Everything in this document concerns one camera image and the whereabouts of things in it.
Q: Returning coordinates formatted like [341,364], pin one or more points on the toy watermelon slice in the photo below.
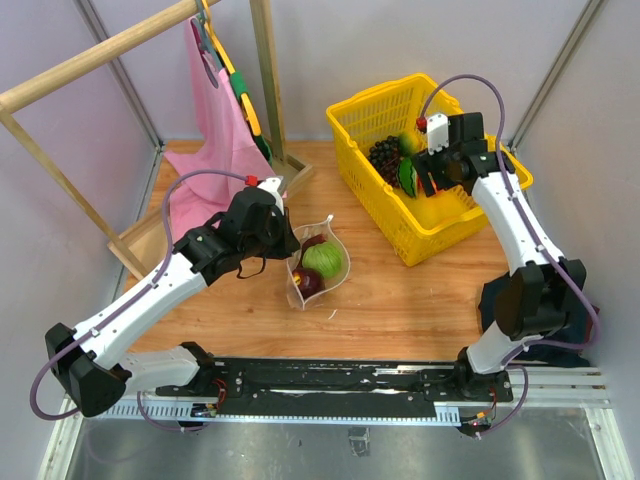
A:
[407,177]

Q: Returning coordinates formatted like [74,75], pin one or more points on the black toy grapes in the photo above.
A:
[385,157]

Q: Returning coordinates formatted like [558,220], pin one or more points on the yellow plastic basket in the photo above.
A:
[419,227]

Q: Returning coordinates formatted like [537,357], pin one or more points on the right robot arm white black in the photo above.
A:
[541,293]

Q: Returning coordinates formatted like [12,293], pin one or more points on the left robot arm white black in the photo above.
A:
[91,360]

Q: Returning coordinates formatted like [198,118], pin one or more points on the dark brown toy chestnut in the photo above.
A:
[308,281]

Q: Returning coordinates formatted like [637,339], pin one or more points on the yellow green toy mango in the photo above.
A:
[408,144]

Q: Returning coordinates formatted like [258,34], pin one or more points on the green toy cabbage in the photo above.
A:
[325,258]

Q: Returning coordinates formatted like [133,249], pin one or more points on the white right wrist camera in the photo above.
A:
[436,130]

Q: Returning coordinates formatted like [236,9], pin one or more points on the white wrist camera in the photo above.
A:
[275,185]
[436,130]

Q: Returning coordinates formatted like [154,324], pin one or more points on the wooden clothes rack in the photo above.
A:
[297,172]

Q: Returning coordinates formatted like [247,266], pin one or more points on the clear polka dot zip bag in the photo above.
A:
[302,233]

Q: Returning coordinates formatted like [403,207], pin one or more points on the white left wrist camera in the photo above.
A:
[275,185]

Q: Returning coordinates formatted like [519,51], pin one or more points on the pink t-shirt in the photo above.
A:
[228,146]

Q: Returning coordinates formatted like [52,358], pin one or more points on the yellow clothes hanger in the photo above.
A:
[226,61]

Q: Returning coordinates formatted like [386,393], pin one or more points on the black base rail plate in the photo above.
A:
[323,389]

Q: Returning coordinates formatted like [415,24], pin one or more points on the grey clothes hanger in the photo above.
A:
[200,25]

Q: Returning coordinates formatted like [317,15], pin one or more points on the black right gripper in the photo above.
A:
[425,164]

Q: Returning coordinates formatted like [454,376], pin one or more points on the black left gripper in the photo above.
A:
[288,243]

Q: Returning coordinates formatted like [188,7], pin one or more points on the green t-shirt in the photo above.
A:
[241,93]

